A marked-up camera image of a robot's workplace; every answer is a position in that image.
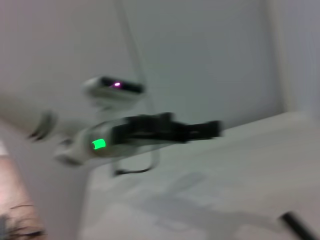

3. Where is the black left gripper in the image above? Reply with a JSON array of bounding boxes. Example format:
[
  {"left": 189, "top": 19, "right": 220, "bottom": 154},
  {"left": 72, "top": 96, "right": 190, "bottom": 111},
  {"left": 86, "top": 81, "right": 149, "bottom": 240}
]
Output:
[{"left": 112, "top": 112, "right": 225, "bottom": 146}]

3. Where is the black glasses case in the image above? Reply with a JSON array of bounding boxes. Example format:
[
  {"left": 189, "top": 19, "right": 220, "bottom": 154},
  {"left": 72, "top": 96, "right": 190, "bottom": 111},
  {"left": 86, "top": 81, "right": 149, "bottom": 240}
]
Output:
[{"left": 279, "top": 211, "right": 316, "bottom": 240}]

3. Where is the left gripper cable with plug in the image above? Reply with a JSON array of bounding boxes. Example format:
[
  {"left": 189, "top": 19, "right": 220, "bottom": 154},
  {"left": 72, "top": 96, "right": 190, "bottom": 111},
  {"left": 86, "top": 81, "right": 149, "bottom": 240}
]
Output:
[{"left": 113, "top": 149, "right": 161, "bottom": 176}]

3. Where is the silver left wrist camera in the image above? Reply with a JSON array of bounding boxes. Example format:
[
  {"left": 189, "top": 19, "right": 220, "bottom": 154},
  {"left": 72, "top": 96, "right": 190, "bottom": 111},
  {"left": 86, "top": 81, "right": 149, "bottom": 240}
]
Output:
[{"left": 83, "top": 76, "right": 146, "bottom": 104}]

